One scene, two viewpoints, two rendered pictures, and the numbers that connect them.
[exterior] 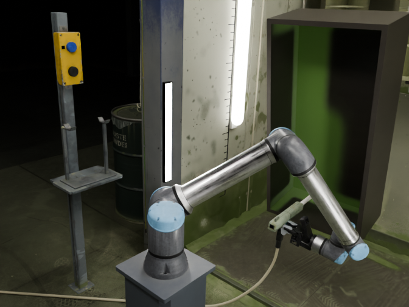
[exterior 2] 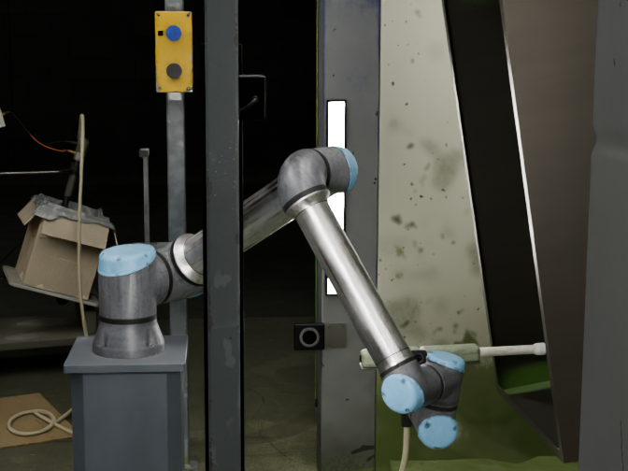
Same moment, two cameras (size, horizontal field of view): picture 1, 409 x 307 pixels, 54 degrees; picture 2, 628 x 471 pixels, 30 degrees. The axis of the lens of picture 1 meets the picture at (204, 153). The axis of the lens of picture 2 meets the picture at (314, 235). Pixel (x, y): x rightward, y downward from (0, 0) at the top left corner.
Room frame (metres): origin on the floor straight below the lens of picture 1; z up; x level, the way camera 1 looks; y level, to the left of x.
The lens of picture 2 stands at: (-0.36, -2.33, 1.42)
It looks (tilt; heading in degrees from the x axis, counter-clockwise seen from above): 9 degrees down; 45
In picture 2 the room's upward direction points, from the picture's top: straight up
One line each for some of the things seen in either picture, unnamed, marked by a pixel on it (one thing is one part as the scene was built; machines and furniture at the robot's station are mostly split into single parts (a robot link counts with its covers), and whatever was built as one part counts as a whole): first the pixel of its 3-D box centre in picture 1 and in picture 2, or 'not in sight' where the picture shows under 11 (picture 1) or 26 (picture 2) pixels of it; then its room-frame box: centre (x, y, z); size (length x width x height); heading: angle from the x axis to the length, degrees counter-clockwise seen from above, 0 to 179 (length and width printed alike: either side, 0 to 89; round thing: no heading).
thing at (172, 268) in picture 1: (165, 256); (128, 331); (1.46, 0.15, 0.69); 0.19 x 0.19 x 0.10
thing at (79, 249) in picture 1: (71, 165); (177, 231); (2.11, 0.75, 0.82); 0.06 x 0.06 x 1.64; 49
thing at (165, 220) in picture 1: (165, 226); (129, 279); (1.46, 0.15, 0.83); 0.17 x 0.15 x 0.18; 7
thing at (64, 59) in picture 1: (68, 58); (174, 51); (2.07, 0.71, 1.42); 0.12 x 0.06 x 0.26; 139
